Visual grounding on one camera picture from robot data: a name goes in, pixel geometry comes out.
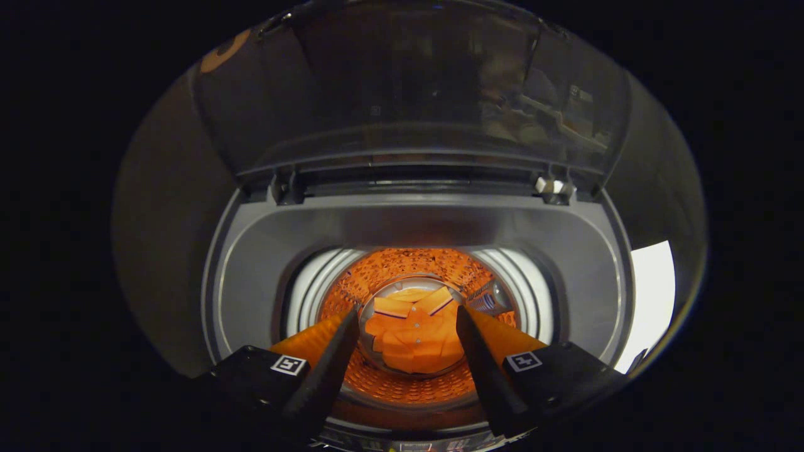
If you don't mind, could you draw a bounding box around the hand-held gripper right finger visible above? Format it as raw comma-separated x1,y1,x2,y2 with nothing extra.
455,306,629,439

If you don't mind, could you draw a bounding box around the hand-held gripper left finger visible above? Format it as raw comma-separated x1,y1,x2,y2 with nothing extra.
195,306,362,441

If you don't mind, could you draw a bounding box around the yellow polo shirt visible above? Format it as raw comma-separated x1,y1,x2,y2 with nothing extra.
364,287,465,375

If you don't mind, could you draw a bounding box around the dark washing machine lid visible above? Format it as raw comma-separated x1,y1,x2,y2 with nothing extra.
192,0,633,192

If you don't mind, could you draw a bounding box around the white board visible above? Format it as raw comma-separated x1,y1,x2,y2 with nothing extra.
614,240,676,375

